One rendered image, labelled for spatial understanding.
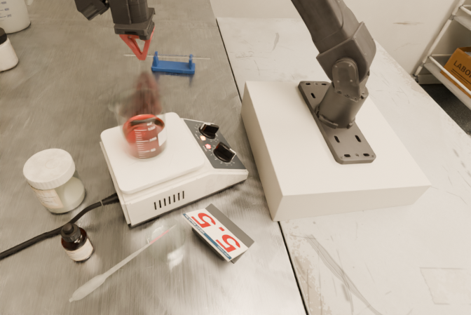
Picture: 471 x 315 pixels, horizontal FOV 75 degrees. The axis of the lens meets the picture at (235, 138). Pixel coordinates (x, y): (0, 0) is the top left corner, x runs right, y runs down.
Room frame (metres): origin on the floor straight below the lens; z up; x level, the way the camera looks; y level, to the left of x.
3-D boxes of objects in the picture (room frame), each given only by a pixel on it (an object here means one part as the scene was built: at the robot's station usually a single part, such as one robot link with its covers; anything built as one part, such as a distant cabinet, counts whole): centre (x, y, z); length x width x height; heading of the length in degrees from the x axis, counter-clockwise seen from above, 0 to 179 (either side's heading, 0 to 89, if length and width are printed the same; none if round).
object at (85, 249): (0.16, 0.18, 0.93); 0.03 x 0.03 x 0.07
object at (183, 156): (0.29, 0.12, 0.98); 0.12 x 0.12 x 0.01; 36
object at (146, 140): (0.28, 0.13, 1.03); 0.07 x 0.06 x 0.08; 114
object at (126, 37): (0.61, 0.24, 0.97); 0.07 x 0.07 x 0.09; 7
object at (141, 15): (0.60, 0.24, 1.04); 0.10 x 0.07 x 0.07; 7
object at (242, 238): (0.21, 0.00, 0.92); 0.09 x 0.06 x 0.04; 54
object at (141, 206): (0.30, 0.10, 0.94); 0.22 x 0.13 x 0.08; 126
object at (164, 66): (0.61, 0.17, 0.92); 0.10 x 0.03 x 0.04; 97
